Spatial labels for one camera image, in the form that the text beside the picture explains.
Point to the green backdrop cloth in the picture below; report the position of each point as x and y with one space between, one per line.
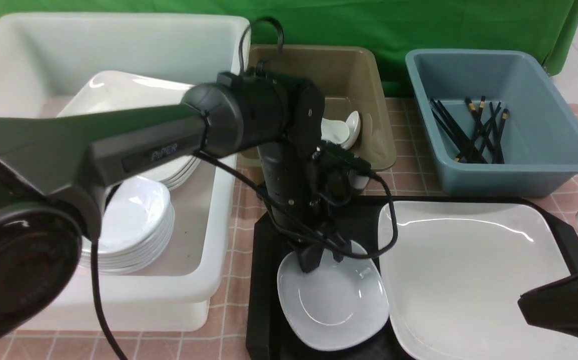
390 29

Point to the white spoon in bin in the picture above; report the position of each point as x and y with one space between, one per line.
334 131
353 123

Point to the olive green plastic bin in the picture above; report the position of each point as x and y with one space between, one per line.
350 81

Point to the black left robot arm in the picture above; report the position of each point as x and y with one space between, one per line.
57 175

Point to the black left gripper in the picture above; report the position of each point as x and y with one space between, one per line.
306 186

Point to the blue plastic bin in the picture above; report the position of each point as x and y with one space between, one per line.
539 142

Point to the large white square plate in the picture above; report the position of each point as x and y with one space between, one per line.
455 275

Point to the large white plastic tub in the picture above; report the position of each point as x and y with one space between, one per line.
46 58

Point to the stack of small white bowls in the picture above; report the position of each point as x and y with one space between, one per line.
137 227

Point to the small white square bowl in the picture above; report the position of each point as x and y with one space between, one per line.
335 307

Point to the stack of white square plates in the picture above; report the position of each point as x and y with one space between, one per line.
112 90

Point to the black chopsticks in blue bin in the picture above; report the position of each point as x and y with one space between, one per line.
484 144

